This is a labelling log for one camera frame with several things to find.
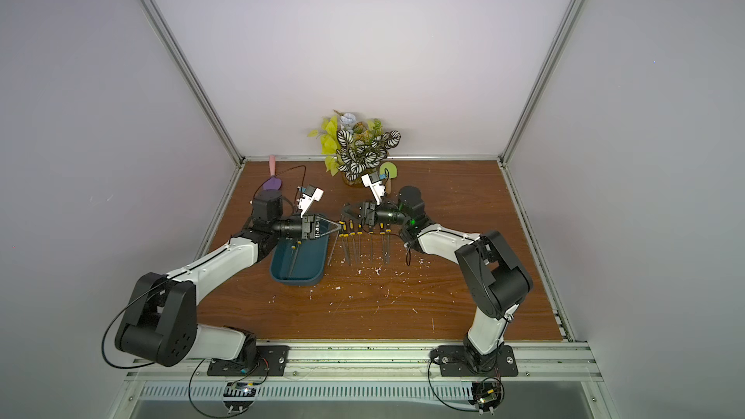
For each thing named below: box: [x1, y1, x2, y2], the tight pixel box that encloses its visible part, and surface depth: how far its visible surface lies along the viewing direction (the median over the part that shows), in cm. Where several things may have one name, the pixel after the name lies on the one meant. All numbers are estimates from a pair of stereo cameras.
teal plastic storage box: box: [269, 233, 330, 287], surface depth 92 cm
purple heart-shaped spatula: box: [262, 155, 283, 191], surface depth 116 cm
